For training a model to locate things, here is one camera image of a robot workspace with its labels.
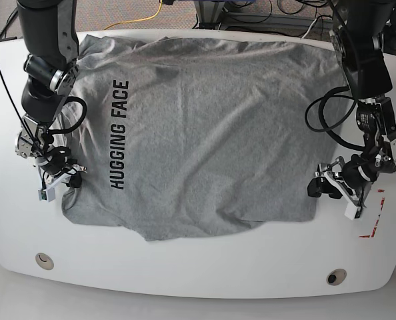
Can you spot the grey t-shirt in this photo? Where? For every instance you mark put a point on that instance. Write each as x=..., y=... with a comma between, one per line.
x=197, y=137

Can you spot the aluminium frame stand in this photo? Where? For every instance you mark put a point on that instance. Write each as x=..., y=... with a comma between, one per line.
x=208, y=13

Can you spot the red tape rectangle marking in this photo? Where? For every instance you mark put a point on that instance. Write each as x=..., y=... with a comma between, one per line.
x=376, y=213

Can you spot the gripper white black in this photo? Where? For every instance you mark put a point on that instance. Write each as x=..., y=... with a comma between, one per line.
x=351, y=180
x=58, y=167

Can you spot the right table cable grommet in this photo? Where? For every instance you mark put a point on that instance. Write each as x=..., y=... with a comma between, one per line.
x=336, y=277

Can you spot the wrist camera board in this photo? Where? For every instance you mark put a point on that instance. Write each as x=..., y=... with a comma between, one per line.
x=353, y=211
x=47, y=194

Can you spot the table cable grommet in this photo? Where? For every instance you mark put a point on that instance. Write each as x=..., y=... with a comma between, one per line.
x=44, y=261
x=336, y=277

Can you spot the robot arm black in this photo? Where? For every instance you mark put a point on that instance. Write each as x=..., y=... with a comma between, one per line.
x=357, y=38
x=50, y=37

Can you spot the left table cable grommet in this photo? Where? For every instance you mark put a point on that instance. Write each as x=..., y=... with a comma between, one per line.
x=44, y=261

